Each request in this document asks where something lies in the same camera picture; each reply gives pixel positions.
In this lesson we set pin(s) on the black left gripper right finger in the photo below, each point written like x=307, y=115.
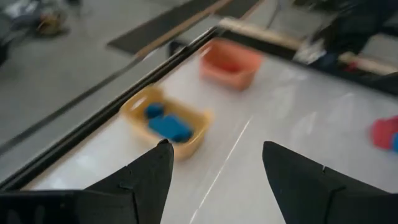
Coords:
x=304, y=189

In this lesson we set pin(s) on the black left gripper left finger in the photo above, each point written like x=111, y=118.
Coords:
x=136, y=193

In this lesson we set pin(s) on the large blue block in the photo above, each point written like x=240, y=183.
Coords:
x=171, y=128

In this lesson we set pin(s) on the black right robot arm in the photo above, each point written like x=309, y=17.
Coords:
x=351, y=28

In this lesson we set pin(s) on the yellow plastic bin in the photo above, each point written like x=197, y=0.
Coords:
x=133, y=115

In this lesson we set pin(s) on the red rectangular block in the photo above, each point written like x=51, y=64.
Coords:
x=382, y=133

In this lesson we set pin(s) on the small blue cylinder block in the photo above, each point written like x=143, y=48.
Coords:
x=395, y=143

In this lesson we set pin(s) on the orange plastic bin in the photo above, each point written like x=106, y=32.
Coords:
x=236, y=80

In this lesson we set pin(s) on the black hazard-striped floor mat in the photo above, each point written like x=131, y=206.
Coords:
x=149, y=34

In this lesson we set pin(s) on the yellow grey floor equipment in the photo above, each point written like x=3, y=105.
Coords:
x=46, y=20

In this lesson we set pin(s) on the black metal table frame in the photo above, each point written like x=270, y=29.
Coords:
x=93, y=122

